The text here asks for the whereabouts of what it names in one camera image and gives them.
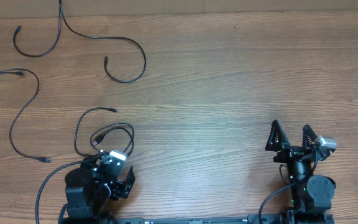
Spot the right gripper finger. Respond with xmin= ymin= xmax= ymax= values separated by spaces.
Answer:
xmin=265 ymin=119 xmax=290 ymax=152
xmin=302 ymin=124 xmax=317 ymax=149

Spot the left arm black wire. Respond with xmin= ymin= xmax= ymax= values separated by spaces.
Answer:
xmin=35 ymin=155 xmax=102 ymax=224

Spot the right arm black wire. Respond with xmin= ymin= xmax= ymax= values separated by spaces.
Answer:
xmin=258 ymin=149 xmax=321 ymax=224

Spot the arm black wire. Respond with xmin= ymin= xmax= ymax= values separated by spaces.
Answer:
xmin=258 ymin=149 xmax=321 ymax=224
xmin=35 ymin=155 xmax=102 ymax=224

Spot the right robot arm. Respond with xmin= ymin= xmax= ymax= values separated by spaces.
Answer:
xmin=258 ymin=120 xmax=337 ymax=223

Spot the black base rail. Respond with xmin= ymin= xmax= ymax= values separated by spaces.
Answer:
xmin=113 ymin=213 xmax=281 ymax=224

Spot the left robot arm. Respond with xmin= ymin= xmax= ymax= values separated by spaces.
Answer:
xmin=58 ymin=151 xmax=135 ymax=224

